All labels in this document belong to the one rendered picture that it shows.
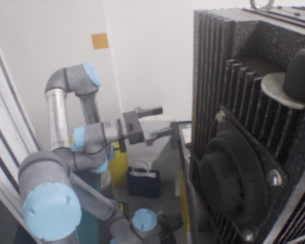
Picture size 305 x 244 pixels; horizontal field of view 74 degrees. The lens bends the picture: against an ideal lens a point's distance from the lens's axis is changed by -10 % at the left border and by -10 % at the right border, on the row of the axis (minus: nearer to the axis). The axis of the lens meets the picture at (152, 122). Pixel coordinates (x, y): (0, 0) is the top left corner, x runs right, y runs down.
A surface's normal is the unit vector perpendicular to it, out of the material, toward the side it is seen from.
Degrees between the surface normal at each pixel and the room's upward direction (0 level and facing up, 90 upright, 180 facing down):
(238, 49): 90
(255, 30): 90
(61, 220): 82
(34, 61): 90
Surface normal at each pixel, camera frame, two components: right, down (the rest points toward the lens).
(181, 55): 0.02, 0.58
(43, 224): 0.54, 0.34
